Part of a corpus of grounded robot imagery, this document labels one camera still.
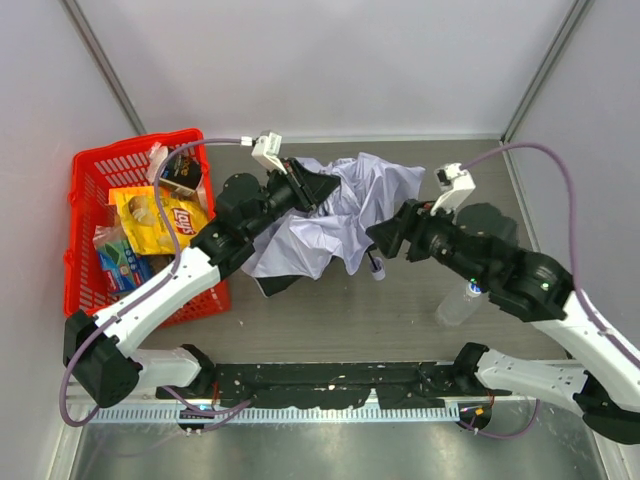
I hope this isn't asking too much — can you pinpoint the purple cable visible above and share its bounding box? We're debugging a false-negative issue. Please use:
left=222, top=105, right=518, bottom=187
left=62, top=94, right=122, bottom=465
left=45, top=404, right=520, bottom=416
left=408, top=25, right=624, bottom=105
left=58, top=137, right=261, bottom=431
left=457, top=142, right=640, bottom=442

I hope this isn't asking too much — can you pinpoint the red plastic basket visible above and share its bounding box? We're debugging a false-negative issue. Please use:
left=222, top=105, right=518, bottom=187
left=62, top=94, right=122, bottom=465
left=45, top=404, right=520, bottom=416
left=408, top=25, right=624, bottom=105
left=64, top=128, right=214, bottom=315

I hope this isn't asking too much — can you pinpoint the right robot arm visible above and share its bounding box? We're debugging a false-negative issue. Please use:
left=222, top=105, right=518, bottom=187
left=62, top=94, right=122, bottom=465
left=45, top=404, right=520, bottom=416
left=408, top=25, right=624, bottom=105
left=366, top=200, right=639, bottom=445

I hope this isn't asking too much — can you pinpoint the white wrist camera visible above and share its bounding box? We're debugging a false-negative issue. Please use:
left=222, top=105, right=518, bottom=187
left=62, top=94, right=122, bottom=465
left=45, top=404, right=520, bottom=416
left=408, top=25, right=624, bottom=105
left=430, top=163, right=476, bottom=216
left=240, top=130, right=287, bottom=175

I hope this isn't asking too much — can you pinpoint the lavender folding umbrella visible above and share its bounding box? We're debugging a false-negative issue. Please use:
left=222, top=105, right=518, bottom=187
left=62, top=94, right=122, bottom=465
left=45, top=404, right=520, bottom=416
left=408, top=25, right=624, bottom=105
left=241, top=152, right=426, bottom=296

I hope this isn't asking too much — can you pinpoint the clear plastic water bottle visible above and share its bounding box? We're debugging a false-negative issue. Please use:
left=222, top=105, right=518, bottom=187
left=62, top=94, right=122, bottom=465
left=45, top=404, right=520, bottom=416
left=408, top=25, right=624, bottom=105
left=435, top=281, right=483, bottom=327

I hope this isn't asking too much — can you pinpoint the yellow Lay's chips bag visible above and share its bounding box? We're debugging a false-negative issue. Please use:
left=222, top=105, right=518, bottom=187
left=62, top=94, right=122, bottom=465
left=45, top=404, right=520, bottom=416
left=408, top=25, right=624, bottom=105
left=111, top=189, right=209, bottom=255

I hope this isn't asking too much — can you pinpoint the orange packet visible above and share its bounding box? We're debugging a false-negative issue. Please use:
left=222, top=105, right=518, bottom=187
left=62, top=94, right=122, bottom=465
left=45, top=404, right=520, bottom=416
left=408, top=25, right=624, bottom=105
left=108, top=185, right=154, bottom=205

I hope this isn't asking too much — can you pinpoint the black and white carton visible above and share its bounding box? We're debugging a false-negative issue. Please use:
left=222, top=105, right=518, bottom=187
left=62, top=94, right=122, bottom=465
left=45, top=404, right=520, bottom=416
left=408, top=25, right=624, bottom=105
left=145, top=142, right=202, bottom=197

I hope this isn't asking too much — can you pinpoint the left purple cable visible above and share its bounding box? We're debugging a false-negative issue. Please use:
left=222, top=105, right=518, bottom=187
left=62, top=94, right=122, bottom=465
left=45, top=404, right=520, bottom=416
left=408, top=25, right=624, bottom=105
left=58, top=137, right=261, bottom=431

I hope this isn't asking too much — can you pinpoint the blue snack packet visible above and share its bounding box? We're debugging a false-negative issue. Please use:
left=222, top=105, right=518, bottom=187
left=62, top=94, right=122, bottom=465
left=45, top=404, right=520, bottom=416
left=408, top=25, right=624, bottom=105
left=96, top=238, right=153, bottom=294

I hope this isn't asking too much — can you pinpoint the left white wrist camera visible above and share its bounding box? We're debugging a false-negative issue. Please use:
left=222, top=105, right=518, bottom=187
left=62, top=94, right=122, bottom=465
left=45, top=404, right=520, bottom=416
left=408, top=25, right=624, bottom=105
left=240, top=130, right=287, bottom=175

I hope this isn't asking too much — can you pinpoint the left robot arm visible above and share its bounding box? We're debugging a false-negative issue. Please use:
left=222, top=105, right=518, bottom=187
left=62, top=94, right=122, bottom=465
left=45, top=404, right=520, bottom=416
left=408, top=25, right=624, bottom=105
left=63, top=159, right=341, bottom=408

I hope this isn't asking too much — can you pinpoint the white slotted cable duct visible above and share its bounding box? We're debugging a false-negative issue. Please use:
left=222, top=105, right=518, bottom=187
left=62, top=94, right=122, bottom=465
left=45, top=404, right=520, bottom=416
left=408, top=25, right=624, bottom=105
left=92, top=402, right=460, bottom=425

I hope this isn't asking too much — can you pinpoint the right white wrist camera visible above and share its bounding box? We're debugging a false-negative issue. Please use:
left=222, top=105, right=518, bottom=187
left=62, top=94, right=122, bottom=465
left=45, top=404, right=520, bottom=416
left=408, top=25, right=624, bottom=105
left=430, top=163, right=476, bottom=216

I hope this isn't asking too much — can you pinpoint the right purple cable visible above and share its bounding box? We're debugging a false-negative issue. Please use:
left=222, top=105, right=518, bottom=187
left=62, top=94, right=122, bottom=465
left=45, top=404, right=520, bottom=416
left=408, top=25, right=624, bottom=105
left=457, top=142, right=640, bottom=442

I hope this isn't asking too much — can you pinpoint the clear pink snack packet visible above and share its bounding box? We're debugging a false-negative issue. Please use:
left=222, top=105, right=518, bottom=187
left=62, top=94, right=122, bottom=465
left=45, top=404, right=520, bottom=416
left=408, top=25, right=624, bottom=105
left=93, top=225, right=126, bottom=249

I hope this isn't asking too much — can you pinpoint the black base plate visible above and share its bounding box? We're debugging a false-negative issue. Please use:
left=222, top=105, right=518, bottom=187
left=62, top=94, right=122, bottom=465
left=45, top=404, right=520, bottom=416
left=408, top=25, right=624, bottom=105
left=176, top=362, right=511, bottom=410

